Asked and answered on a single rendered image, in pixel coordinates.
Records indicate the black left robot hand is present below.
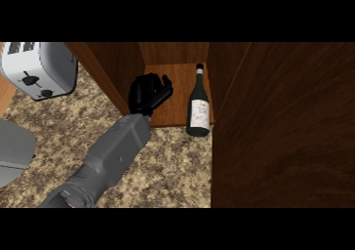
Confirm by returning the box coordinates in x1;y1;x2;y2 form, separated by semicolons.
128;72;175;118

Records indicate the wooden cabinet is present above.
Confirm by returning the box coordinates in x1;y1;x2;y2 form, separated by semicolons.
65;42;255;129

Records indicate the dark green wine bottle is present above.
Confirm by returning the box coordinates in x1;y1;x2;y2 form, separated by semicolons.
186;62;212;138

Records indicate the dark wooden cabinet door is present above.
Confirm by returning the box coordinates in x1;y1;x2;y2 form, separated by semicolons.
209;42;355;209

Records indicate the silver toaster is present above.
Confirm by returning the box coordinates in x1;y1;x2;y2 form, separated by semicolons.
0;42;81;102

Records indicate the grey rounded appliance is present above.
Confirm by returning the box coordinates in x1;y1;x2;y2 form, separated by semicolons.
0;115;38;191

